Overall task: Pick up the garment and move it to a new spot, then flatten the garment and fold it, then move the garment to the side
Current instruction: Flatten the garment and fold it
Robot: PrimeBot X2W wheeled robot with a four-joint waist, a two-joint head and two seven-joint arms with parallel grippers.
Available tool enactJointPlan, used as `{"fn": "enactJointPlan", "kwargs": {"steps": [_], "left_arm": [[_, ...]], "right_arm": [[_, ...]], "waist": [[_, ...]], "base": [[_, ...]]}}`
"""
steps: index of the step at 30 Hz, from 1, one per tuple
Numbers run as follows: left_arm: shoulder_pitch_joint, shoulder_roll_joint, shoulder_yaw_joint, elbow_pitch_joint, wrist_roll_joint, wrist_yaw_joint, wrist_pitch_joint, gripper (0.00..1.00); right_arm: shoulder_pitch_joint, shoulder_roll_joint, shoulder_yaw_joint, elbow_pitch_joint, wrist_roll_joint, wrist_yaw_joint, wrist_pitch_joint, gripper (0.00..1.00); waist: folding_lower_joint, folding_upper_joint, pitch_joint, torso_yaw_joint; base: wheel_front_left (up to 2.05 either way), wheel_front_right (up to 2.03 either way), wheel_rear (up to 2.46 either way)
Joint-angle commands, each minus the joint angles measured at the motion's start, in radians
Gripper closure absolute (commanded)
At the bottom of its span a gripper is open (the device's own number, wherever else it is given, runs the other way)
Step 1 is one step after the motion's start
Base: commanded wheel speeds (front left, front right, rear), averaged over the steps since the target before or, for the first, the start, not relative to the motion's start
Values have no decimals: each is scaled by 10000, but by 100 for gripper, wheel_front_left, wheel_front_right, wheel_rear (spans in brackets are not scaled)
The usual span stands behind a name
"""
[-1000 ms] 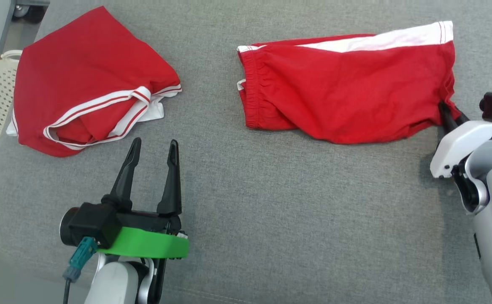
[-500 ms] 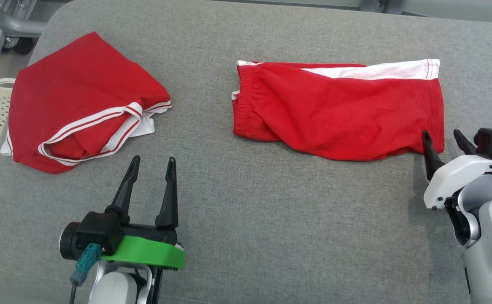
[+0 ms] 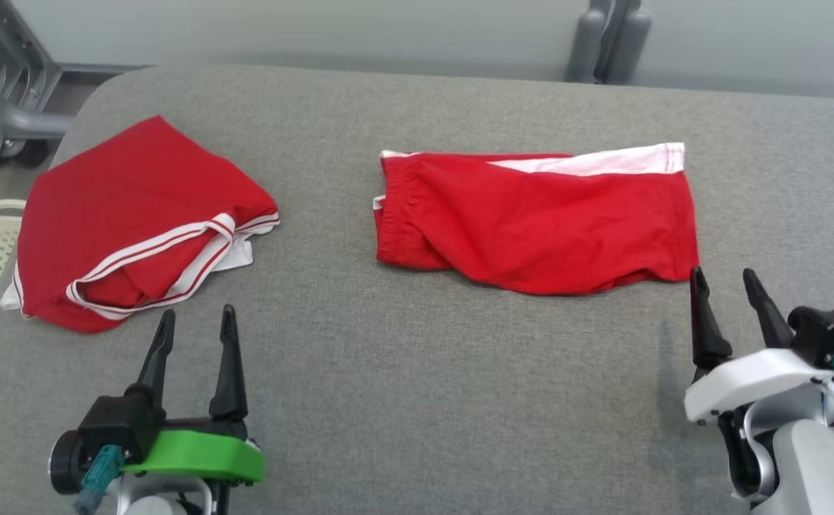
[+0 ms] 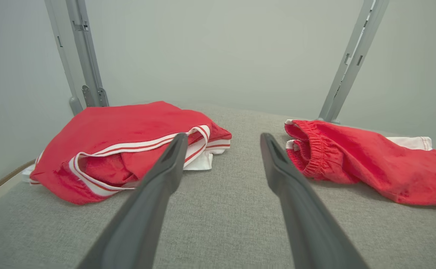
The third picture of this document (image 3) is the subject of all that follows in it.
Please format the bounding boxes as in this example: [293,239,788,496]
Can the grey upright post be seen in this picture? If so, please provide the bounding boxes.
[565,0,608,84]
[607,0,654,85]

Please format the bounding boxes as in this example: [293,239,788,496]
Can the red shorts with white trim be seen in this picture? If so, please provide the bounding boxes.
[373,142,700,296]

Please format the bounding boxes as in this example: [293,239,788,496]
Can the teal left camera connector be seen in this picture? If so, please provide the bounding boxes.
[74,445,124,512]

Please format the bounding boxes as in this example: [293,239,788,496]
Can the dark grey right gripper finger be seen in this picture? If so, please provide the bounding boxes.
[742,269,796,350]
[690,267,734,373]

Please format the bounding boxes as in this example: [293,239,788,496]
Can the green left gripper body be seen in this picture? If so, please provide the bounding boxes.
[121,418,266,494]

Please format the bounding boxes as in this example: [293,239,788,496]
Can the red white basketball jersey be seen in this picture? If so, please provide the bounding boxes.
[0,116,280,334]

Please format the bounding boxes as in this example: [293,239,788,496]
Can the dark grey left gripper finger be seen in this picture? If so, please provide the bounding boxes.
[136,309,176,413]
[209,305,249,423]

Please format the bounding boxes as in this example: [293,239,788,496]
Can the grey metal cart frame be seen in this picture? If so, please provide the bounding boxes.
[0,0,146,212]

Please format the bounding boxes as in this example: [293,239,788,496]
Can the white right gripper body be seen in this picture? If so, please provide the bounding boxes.
[684,348,834,427]

